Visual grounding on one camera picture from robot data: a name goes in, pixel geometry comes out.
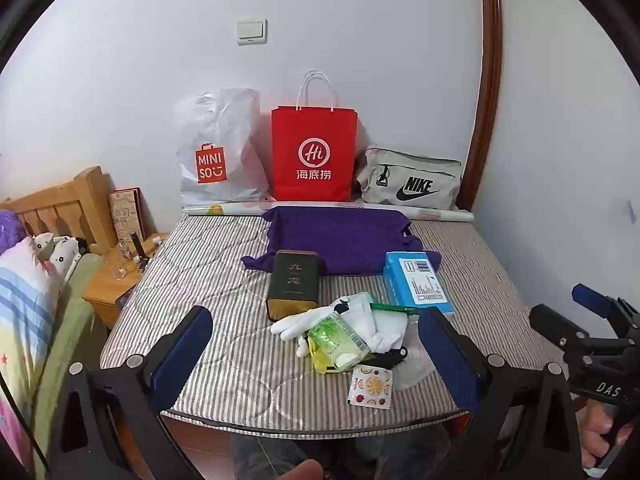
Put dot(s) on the green tissue packet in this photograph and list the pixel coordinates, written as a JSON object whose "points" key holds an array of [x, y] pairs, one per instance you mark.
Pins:
{"points": [[337, 340]]}

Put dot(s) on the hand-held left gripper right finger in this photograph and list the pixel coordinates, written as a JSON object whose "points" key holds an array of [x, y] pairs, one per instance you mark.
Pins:
{"points": [[447, 355]]}

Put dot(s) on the purple cloth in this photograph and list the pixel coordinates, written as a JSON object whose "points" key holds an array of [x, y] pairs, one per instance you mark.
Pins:
{"points": [[340, 240]]}

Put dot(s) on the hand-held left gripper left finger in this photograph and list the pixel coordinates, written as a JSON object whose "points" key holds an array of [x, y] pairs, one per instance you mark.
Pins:
{"points": [[182, 360]]}

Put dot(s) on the blue tissue pack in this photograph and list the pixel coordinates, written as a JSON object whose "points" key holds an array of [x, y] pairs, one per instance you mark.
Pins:
{"points": [[415, 285]]}

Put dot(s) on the white pillow with black dots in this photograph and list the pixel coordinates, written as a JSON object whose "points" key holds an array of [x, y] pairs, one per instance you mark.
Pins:
{"points": [[57, 255]]}

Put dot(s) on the green and white packet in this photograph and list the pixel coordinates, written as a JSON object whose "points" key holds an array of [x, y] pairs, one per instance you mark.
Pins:
{"points": [[395, 307]]}

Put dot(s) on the pair of white gloves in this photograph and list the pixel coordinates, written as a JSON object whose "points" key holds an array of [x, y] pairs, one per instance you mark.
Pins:
{"points": [[360, 320]]}

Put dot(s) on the wooden nightstand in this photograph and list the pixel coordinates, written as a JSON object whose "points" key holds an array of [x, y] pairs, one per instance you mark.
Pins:
{"points": [[107, 290]]}

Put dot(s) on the white light switch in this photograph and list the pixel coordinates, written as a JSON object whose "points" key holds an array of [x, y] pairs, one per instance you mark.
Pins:
{"points": [[251, 31]]}

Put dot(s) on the fruit print packet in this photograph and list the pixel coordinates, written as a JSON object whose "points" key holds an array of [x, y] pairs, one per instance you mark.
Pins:
{"points": [[370, 387]]}

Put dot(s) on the rolled printed poster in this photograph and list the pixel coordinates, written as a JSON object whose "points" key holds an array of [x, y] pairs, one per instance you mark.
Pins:
{"points": [[225, 207]]}

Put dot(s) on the patterned brown box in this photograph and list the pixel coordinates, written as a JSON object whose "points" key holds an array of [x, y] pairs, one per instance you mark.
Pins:
{"points": [[125, 215]]}

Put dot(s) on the purple fuzzy plush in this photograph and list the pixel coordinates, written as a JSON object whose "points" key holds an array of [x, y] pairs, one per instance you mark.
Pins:
{"points": [[10, 232]]}

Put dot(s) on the person's right hand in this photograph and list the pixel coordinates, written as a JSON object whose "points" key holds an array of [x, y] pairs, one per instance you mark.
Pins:
{"points": [[592, 430]]}

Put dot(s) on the brown wooden door frame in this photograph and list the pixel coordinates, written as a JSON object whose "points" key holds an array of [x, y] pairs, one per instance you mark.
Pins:
{"points": [[487, 85]]}

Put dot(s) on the yellow sports bag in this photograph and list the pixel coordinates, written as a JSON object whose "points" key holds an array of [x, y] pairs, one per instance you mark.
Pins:
{"points": [[317, 357]]}

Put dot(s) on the white plastic shopping bag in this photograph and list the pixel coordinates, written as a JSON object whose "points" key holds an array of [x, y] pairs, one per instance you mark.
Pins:
{"points": [[220, 130]]}

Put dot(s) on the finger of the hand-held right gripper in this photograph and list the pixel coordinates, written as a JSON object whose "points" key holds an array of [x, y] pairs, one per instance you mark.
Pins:
{"points": [[555, 325], [590, 300]]}

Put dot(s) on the red paper shopping bag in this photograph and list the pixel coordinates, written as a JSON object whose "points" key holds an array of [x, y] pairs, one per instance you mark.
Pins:
{"points": [[315, 130]]}

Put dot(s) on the wooden headboard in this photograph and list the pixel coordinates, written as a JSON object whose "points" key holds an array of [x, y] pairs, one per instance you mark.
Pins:
{"points": [[65, 205]]}

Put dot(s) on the clear glass cup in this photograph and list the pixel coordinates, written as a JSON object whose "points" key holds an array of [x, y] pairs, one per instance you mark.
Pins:
{"points": [[120, 270]]}

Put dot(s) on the striped quilted table cover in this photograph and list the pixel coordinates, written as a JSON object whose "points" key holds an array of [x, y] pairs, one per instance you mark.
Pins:
{"points": [[225, 285]]}

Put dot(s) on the grey zip pouch bag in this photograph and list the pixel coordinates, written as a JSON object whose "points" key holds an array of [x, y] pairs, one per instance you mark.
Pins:
{"points": [[415, 170]]}

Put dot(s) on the person's left hand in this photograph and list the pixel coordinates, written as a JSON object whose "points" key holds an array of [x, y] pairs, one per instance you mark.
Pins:
{"points": [[302, 471]]}

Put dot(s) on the colourful striped pillow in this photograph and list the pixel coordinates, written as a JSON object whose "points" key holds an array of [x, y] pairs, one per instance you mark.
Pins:
{"points": [[25, 320]]}

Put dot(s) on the dark green tea tin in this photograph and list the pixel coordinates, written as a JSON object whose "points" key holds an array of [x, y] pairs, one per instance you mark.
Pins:
{"points": [[292, 280]]}

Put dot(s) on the clear plastic bag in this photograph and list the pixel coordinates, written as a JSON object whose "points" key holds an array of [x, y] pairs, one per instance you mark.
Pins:
{"points": [[415, 370]]}

